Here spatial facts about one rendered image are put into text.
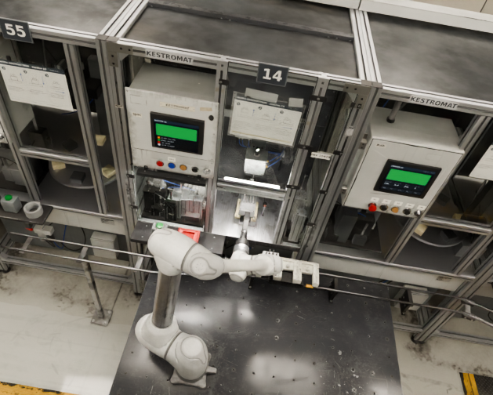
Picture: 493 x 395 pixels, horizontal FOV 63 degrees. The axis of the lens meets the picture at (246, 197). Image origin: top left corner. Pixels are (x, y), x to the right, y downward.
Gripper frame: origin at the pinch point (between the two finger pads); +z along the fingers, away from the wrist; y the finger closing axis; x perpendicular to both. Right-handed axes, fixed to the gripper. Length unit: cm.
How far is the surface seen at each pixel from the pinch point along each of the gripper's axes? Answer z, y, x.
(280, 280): -27.3, -15.6, -25.6
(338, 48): 26, 101, -26
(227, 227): -0.3, -9.7, 10.2
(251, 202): 12.9, 2.3, -1.6
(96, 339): -46, -102, 87
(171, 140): -10, 59, 43
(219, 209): 13.1, -9.8, 17.4
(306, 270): -18.9, -12.9, -39.9
